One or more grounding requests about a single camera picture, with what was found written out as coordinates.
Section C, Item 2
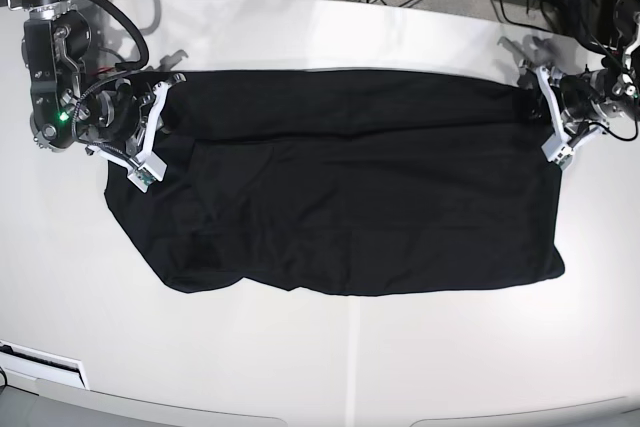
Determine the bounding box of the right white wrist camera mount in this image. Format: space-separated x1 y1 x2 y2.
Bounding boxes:
88 73 186 193

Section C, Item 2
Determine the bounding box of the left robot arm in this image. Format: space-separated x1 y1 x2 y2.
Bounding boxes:
559 0 639 147

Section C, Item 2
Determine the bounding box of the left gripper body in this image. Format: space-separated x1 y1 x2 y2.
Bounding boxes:
559 74 608 130

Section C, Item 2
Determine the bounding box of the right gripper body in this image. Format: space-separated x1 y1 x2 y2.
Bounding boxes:
74 81 150 157

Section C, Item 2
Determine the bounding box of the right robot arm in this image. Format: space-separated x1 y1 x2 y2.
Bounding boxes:
7 0 149 152

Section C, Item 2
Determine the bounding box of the black t-shirt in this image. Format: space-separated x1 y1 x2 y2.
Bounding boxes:
105 70 565 296

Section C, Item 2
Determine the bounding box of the white box at table edge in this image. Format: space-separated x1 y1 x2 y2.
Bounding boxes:
1 342 90 391

